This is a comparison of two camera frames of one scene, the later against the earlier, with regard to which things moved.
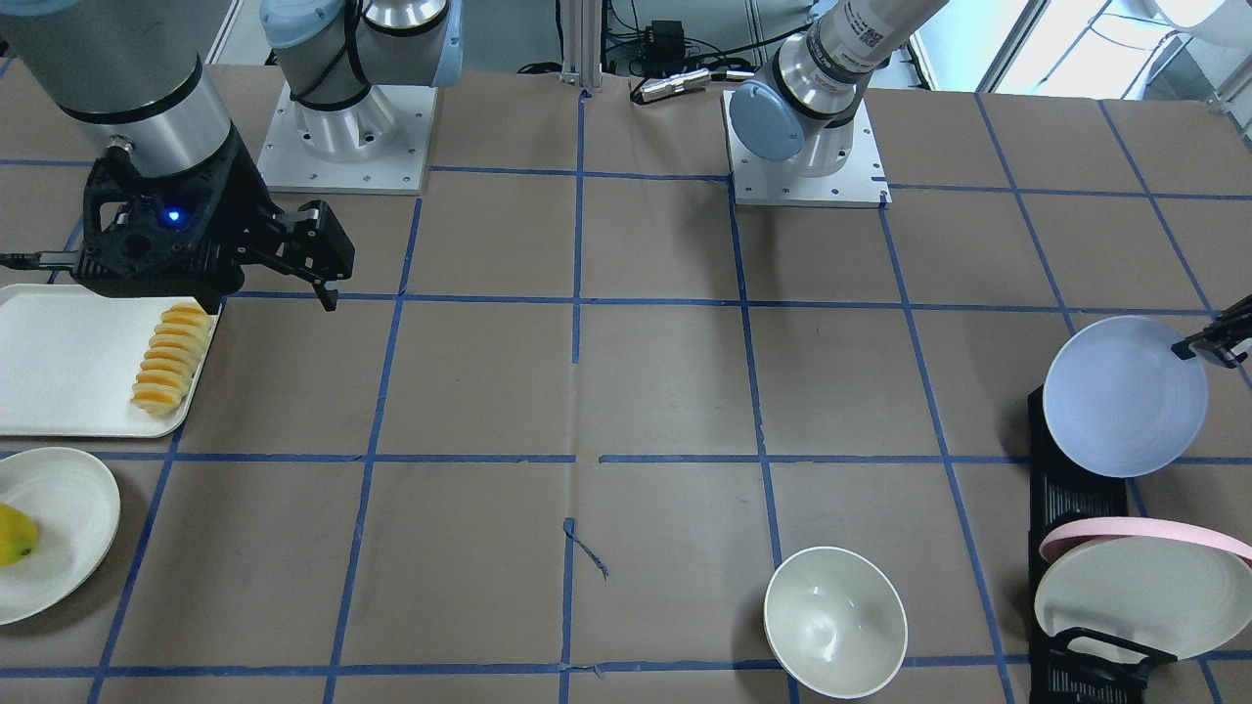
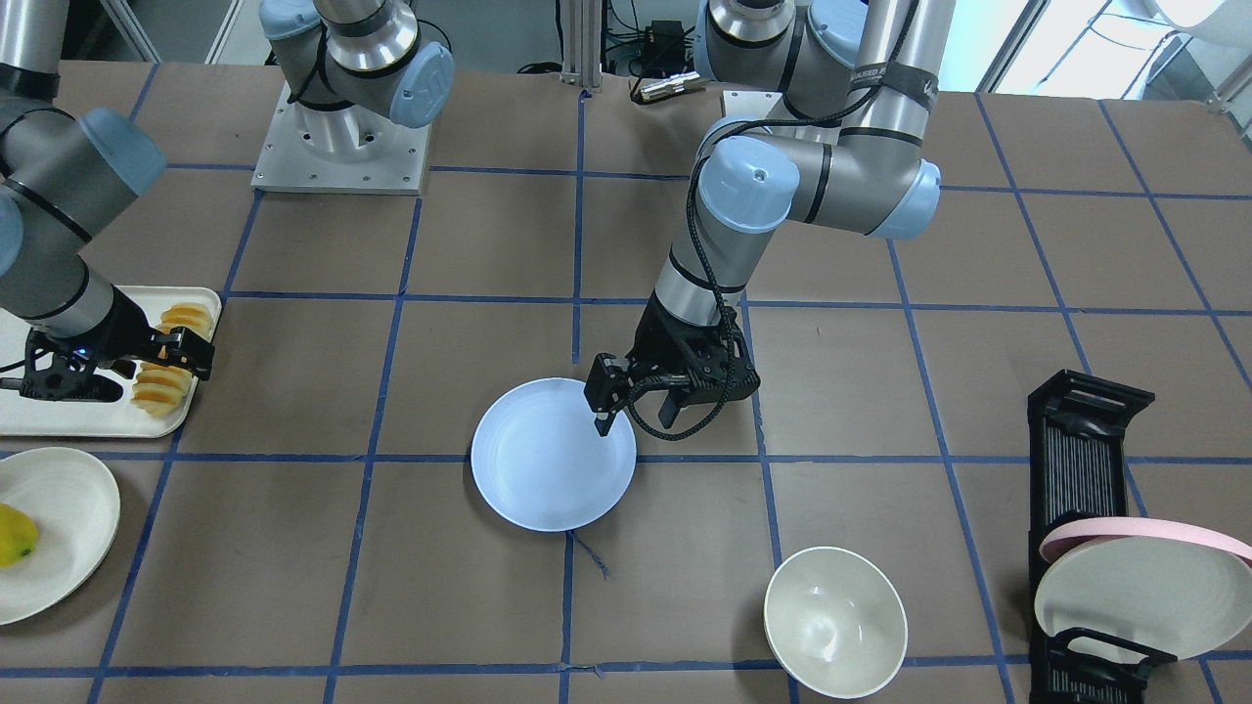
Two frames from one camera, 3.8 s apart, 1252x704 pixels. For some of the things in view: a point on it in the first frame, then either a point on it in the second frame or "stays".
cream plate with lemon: x=76 y=506 stays
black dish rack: x=1066 y=667 stays
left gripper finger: x=1225 y=340 to x=699 y=365
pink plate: x=1182 y=531 stays
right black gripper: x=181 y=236 to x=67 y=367
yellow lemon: x=19 y=535 stays
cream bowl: x=836 y=622 stays
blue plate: x=1120 y=401 to x=540 y=461
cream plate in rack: x=1180 y=597 stays
